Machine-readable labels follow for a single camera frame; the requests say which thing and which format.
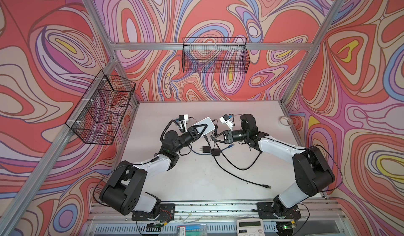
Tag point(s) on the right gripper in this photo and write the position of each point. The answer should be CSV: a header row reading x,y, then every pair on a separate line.
x,y
224,132

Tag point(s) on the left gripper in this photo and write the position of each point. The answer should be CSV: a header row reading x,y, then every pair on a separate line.
x,y
191,134

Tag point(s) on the white network switch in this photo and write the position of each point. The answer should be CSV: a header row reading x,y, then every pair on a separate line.
x,y
204,126

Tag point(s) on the small black adapter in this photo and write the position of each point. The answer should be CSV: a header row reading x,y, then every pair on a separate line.
x,y
216,152

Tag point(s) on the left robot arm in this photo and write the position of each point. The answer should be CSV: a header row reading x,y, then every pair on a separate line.
x,y
123,190

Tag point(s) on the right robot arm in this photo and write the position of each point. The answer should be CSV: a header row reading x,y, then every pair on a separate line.
x,y
312,171

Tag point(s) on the white calculator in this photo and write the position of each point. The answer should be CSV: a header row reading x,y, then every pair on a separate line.
x,y
250,227

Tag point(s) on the clear plastic box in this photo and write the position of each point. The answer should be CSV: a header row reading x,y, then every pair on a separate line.
x,y
192,230

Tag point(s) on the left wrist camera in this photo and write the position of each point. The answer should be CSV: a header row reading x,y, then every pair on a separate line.
x,y
183,120

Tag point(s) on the black wire basket back wall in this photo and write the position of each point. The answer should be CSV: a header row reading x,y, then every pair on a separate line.
x,y
215,55

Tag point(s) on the black wire basket wall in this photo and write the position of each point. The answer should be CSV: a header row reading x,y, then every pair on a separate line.
x,y
105,104
215,55

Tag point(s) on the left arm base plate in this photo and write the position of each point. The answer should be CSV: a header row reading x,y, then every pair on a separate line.
x,y
164,212

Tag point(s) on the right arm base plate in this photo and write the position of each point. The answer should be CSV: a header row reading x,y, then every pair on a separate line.
x,y
270,210

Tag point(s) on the black wire basket left wall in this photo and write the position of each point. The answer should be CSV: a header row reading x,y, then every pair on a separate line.
x,y
105,104

